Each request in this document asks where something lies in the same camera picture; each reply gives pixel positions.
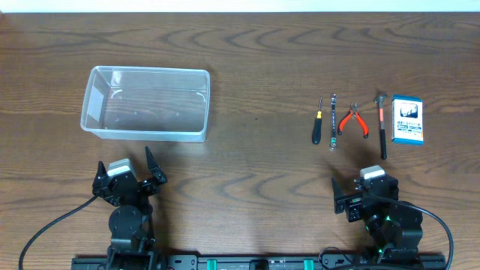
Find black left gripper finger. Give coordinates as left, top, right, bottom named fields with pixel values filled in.
left=145, top=146, right=168, bottom=185
left=93, top=161, right=108, bottom=188

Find clear plastic container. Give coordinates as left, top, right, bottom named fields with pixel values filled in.
left=80, top=66, right=211, bottom=142

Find blue white screwdriver box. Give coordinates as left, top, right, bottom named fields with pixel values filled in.
left=391, top=94, right=424, bottom=146

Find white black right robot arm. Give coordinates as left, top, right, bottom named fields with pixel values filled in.
left=331, top=174, right=423, bottom=264

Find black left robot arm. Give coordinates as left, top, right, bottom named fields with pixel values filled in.
left=92, top=147, right=167, bottom=270

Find silver combination wrench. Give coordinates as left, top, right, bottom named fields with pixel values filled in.
left=329, top=94, right=337, bottom=151

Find black yellow screwdriver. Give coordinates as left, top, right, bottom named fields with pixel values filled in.
left=311, top=97, right=323, bottom=145

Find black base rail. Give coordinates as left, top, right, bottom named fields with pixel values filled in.
left=71, top=253, right=446, bottom=270

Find red handled pliers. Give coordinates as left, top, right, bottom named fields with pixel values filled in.
left=337, top=102, right=370, bottom=140

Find small black handled hammer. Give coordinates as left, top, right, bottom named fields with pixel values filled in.
left=374, top=93, right=387, bottom=160

